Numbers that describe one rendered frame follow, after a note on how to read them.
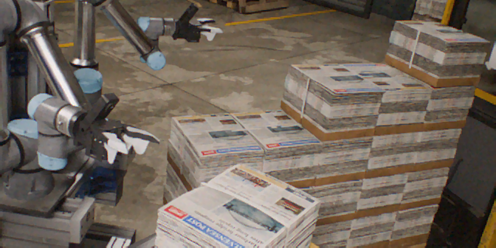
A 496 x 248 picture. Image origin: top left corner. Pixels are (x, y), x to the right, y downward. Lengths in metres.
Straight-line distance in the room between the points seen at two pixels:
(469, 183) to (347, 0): 6.65
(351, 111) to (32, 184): 1.34
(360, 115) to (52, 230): 1.37
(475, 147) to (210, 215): 2.31
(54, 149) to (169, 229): 0.36
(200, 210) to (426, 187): 1.79
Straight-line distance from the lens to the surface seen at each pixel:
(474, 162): 3.48
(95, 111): 1.31
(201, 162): 2.12
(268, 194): 1.53
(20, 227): 1.92
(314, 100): 2.41
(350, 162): 2.55
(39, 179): 1.83
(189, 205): 1.43
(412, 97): 2.61
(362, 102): 2.42
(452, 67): 2.72
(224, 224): 1.37
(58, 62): 1.58
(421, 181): 2.94
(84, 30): 2.26
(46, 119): 1.43
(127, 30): 2.15
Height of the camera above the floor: 1.82
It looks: 22 degrees down
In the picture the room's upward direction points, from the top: 9 degrees clockwise
